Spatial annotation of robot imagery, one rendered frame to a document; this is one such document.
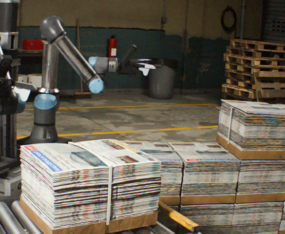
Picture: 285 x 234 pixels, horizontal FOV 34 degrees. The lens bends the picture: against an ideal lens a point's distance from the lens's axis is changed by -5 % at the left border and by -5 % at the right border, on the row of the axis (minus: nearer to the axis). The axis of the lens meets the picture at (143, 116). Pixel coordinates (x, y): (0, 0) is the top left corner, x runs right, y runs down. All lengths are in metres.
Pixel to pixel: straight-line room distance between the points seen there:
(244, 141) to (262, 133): 0.10
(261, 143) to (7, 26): 1.35
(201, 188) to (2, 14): 1.26
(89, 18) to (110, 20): 0.44
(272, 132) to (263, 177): 0.23
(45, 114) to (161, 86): 7.01
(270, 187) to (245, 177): 0.16
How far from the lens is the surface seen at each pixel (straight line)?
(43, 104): 2.47
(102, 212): 1.49
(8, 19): 2.29
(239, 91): 8.89
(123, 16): 9.55
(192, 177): 2.34
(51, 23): 2.47
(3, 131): 2.33
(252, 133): 2.39
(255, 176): 2.46
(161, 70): 9.32
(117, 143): 1.69
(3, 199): 1.78
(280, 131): 2.45
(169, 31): 10.11
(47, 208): 1.46
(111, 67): 2.57
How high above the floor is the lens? 1.45
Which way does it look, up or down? 11 degrees down
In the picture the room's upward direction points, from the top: 4 degrees clockwise
